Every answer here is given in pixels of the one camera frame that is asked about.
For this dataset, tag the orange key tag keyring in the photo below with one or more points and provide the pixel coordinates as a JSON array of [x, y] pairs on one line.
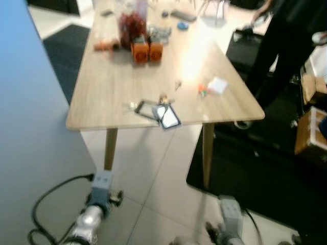
[[203, 91]]

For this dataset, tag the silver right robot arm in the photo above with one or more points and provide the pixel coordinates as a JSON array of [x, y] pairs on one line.
[[233, 241]]

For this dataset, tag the keys with black loop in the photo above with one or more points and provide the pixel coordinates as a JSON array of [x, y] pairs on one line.
[[140, 111]]

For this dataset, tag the large black rug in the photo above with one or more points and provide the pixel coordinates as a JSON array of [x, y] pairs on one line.
[[255, 168]]

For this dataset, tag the smartphone with bright screen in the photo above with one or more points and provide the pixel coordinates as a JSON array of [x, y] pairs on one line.
[[167, 116]]

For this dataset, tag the light wooden table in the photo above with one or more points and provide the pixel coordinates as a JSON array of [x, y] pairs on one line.
[[153, 81]]

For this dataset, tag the white partition board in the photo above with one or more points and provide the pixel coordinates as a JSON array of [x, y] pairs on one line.
[[30, 102]]

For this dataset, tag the brown cardboard box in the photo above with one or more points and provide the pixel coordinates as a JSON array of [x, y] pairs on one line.
[[309, 132]]

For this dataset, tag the white paper card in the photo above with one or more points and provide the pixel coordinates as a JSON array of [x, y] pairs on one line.
[[218, 86]]

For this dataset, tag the small black rug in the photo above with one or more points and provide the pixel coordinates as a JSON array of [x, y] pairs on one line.
[[66, 56]]

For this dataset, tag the clear glass clutter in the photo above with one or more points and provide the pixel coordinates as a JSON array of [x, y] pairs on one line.
[[159, 34]]

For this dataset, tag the blue round lid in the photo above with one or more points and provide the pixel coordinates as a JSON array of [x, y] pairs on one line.
[[183, 25]]

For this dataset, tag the dark grey remote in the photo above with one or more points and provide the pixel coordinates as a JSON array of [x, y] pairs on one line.
[[184, 15]]

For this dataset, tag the person in black clothes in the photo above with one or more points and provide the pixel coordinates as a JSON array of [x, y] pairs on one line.
[[286, 46]]

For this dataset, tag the white chair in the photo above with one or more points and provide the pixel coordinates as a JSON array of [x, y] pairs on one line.
[[214, 13]]

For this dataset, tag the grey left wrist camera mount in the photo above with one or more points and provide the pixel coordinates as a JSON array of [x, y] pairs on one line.
[[101, 185]]

